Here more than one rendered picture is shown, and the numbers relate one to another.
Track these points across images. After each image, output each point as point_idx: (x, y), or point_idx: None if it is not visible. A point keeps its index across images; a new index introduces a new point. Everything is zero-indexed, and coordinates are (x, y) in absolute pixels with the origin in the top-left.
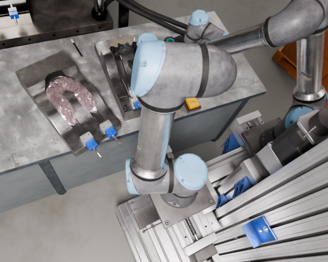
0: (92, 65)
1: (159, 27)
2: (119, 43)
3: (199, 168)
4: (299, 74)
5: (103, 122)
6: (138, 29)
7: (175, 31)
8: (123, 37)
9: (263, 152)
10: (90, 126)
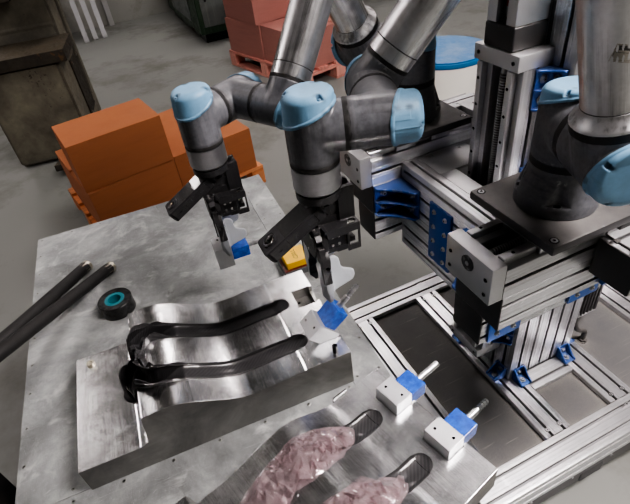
0: (156, 486)
1: (54, 331)
2: (133, 361)
3: (573, 78)
4: (346, 0)
5: (389, 397)
6: (43, 377)
7: (86, 289)
8: (80, 391)
9: (522, 8)
10: (400, 439)
